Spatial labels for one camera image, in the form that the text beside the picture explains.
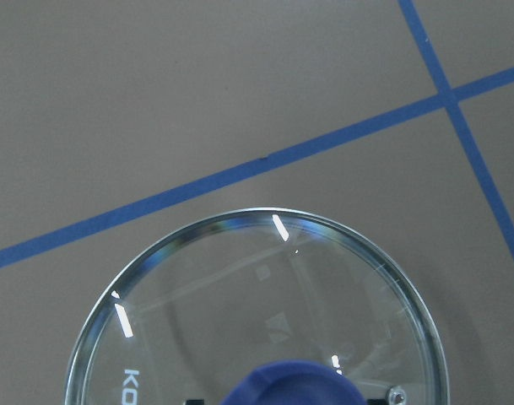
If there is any glass pot lid blue knob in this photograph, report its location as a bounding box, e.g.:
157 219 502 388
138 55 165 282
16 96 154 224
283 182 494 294
63 208 450 404

